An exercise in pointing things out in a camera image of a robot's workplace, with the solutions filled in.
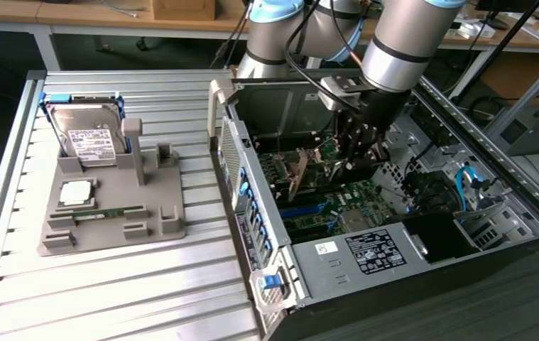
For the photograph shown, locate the CPU socket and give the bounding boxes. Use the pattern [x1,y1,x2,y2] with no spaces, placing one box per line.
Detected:
[278,151,305,178]

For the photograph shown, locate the black slanted pole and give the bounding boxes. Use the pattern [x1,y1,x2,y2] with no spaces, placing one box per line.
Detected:
[449,0,539,104]

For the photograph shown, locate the green RAM stick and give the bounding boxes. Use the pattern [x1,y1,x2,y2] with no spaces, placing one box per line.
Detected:
[71,207,128,220]

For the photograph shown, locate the open black PC case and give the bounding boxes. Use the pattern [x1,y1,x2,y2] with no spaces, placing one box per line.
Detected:
[207,69,539,341]

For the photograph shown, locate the grey chipset heatsink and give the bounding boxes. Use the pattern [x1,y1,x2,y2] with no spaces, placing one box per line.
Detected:
[339,209,374,232]

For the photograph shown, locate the perforated metal drive cage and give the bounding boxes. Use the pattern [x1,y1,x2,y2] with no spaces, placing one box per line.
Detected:
[378,113,446,178]

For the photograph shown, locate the grey computer tower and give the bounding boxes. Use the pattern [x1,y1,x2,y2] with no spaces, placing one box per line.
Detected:
[485,104,539,157]

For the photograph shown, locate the metal socket cover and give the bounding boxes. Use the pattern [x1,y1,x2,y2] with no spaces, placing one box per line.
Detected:
[313,141,339,163]

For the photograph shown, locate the grey plastic parts rack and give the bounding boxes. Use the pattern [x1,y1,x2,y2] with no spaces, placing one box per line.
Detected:
[36,117,188,257]

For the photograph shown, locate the metal disk bay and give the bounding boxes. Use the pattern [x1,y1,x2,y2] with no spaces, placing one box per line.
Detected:
[453,204,539,249]

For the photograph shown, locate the silver hard disk drive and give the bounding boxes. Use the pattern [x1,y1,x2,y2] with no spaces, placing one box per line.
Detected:
[48,102,131,168]

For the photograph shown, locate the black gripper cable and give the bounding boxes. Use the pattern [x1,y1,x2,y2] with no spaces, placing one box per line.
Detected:
[285,0,346,104]

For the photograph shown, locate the blue disk carrier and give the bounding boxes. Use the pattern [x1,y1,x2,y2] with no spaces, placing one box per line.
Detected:
[39,91,131,157]

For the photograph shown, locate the black RAM stick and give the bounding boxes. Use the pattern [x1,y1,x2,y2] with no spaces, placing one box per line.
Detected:
[272,181,346,198]

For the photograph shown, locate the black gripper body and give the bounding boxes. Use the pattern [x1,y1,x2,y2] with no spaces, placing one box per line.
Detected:
[354,87,415,134]

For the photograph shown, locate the green motherboard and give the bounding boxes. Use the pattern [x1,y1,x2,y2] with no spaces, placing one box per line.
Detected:
[254,136,394,242]

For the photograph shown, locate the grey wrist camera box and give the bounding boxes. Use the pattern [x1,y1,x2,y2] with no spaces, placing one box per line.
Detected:
[319,75,370,112]

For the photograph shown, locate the graphics card with metal bracket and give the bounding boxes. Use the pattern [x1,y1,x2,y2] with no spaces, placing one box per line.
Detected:
[286,147,391,204]

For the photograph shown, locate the silver CPU chip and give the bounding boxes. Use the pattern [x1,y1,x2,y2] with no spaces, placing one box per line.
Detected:
[58,180,98,209]

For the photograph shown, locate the light blue SATA wire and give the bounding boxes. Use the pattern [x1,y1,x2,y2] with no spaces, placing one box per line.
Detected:
[453,165,482,214]

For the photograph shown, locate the blue expansion slot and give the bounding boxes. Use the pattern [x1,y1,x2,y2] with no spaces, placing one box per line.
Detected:
[278,204,327,220]

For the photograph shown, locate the thin hanging cable with plug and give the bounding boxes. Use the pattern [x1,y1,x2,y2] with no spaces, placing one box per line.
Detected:
[207,0,251,69]

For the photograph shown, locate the blue case latch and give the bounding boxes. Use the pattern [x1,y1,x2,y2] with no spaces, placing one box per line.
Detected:
[256,273,283,291]

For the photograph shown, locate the grey power supply unit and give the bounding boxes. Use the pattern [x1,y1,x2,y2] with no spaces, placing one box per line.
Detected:
[290,222,430,299]

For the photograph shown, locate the brown cardboard box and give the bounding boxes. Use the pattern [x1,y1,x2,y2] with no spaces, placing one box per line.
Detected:
[150,0,219,21]

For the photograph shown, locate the black wire bundle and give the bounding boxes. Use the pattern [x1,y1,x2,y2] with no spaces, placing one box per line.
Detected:
[401,170,455,214]

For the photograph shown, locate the wooden desk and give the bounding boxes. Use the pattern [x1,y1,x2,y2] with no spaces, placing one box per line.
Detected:
[434,0,539,104]
[0,0,251,72]

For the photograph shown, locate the small white box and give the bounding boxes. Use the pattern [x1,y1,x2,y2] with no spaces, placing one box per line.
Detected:
[449,21,495,39]

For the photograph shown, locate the black monitor stand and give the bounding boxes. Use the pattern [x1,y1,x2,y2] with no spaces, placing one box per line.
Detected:
[475,0,522,30]

